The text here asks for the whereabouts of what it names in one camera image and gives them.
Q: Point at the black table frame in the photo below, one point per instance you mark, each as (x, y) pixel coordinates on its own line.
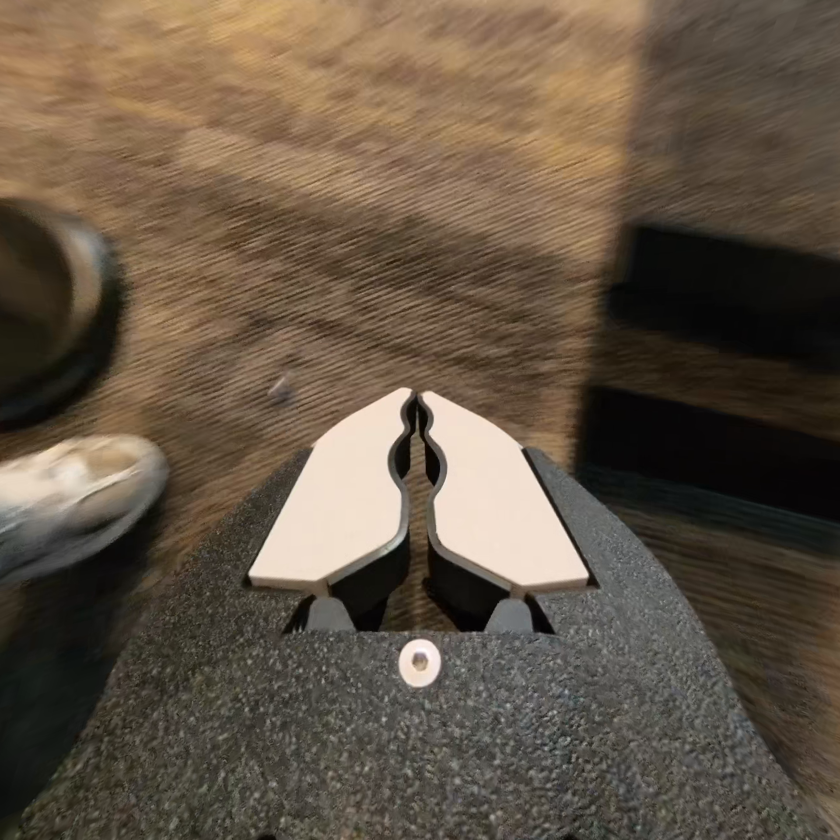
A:
(709, 426)

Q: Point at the small grey floor object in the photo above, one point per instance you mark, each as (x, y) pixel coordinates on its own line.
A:
(282, 387)

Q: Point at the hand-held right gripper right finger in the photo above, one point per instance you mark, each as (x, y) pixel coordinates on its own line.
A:
(505, 512)

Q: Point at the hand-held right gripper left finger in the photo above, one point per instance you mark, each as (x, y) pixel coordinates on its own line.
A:
(334, 505)

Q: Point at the person's white shoe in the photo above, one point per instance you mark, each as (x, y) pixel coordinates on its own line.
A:
(72, 499)

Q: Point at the dark round object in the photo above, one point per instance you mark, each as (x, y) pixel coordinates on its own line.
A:
(98, 315)

